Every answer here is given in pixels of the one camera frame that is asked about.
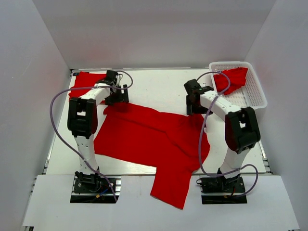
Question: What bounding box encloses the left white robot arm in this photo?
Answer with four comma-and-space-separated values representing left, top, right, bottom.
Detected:
67, 70, 128, 193

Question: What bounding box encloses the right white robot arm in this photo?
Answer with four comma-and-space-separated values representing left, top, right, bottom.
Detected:
184, 79, 260, 192

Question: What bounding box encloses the folded red t shirt stack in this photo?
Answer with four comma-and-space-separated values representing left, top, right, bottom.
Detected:
69, 72, 106, 101

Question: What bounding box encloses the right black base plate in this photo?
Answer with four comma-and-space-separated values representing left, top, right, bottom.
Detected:
196, 177, 247, 205

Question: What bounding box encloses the white plastic basket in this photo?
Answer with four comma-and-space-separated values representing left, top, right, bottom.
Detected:
209, 61, 268, 110

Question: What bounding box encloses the red t shirt in basket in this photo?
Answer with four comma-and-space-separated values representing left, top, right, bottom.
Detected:
214, 67, 248, 95

